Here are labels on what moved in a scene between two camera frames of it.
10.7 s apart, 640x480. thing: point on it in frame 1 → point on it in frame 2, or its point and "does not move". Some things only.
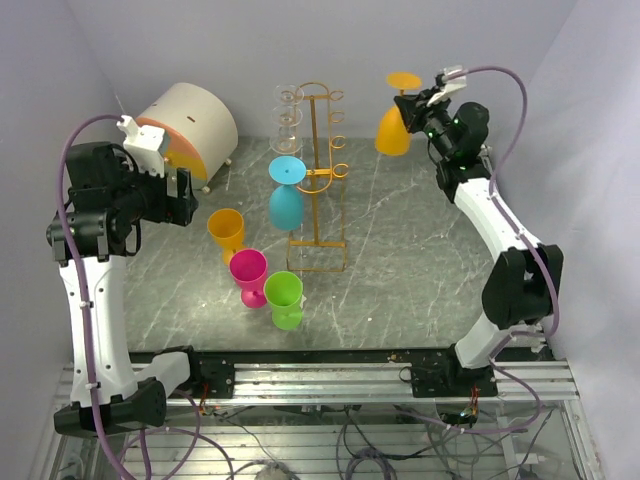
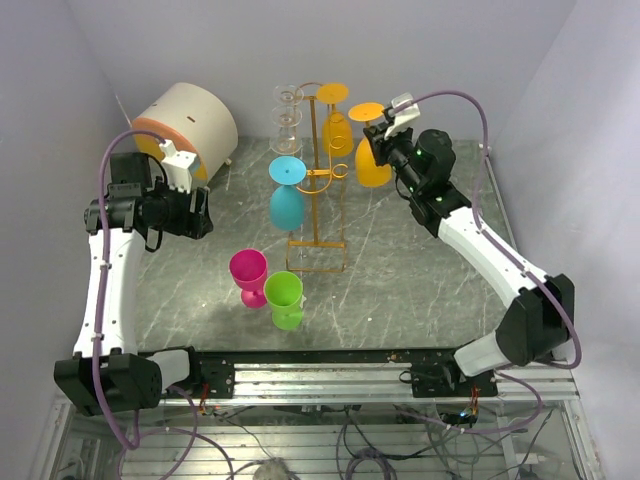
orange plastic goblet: [226, 227] → [369, 173]
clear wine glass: [286, 116] does not move
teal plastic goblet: [286, 204] does not move
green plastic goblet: [284, 292] does not move
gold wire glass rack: [320, 256] does not move
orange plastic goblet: [392, 136] → [337, 133]
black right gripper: [413, 108] → [380, 143]
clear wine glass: [285, 143] does not move
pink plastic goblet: [249, 269] does not move
